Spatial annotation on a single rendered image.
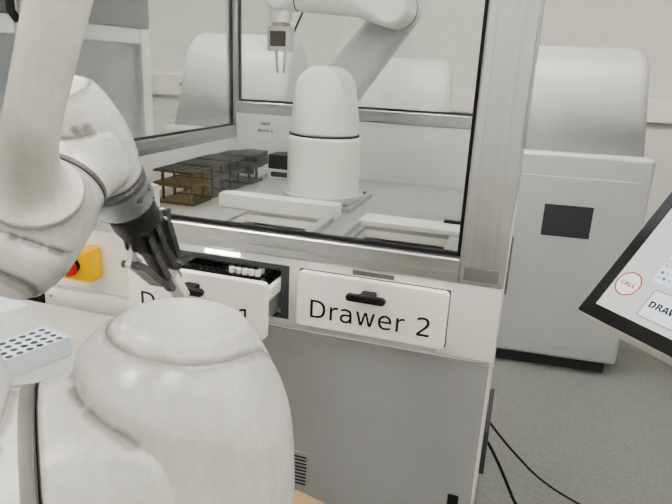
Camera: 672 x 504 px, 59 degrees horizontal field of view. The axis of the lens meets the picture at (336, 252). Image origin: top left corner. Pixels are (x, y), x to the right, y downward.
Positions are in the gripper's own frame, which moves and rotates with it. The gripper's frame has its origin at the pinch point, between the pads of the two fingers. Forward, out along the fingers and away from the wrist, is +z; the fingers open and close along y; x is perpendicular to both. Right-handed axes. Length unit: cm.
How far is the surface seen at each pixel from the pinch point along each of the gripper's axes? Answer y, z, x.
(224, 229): 17.4, 5.0, -0.7
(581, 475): 34, 137, -89
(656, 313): 6, -4, -76
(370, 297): 9.1, 8.4, -32.5
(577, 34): 322, 147, -77
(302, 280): 11.8, 10.4, -18.1
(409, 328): 8.2, 15.4, -39.5
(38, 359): -15.9, 7.5, 23.3
